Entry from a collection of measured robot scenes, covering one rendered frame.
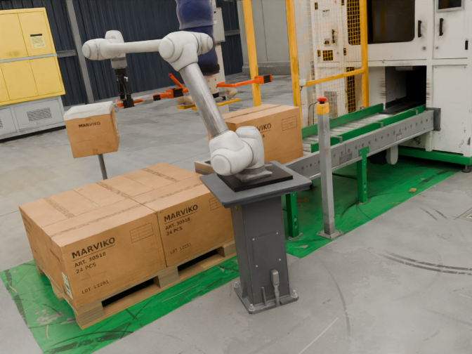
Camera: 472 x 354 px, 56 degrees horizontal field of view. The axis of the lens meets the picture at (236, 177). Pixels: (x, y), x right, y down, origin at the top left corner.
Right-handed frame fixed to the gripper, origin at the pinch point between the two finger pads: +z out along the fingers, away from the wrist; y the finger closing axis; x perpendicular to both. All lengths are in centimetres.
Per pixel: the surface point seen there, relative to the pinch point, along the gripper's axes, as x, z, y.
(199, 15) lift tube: -56, -45, -9
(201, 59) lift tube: -53, -18, -7
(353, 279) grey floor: -82, 121, -101
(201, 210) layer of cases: -30, 78, -18
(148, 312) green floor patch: 26, 122, -32
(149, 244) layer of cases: 11, 87, -17
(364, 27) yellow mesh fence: -291, -21, 41
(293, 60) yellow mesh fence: -186, -1, 41
